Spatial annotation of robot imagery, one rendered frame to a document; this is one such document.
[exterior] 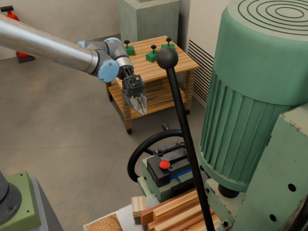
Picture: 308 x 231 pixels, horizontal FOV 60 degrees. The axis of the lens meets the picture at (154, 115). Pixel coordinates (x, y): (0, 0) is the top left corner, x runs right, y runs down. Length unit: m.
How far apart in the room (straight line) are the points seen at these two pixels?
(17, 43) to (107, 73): 0.32
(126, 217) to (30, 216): 0.50
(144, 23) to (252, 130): 2.38
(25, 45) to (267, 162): 0.73
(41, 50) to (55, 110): 1.77
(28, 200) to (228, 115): 0.99
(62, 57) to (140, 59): 1.31
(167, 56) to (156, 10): 2.35
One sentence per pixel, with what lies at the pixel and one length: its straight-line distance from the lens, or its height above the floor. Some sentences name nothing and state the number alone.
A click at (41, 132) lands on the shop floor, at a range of 2.47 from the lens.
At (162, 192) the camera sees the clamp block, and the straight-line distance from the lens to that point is 0.81.
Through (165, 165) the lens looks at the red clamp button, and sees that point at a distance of 0.78.
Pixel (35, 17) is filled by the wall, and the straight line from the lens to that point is 3.51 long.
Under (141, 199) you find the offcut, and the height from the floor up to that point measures 0.94.
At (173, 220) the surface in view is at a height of 0.96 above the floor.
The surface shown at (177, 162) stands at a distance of 0.81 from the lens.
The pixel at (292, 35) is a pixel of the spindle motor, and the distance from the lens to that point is 0.36.
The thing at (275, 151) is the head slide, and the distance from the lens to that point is 0.40.
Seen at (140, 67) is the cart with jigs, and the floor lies 0.53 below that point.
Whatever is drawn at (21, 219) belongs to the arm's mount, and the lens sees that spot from 1.23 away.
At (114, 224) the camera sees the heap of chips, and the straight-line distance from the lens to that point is 0.80.
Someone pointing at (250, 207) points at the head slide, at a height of 1.22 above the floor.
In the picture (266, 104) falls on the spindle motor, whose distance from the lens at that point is 0.39.
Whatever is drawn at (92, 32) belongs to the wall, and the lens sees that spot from 3.72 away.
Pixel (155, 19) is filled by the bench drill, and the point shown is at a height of 0.57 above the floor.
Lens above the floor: 1.65
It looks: 43 degrees down
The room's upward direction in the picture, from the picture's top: straight up
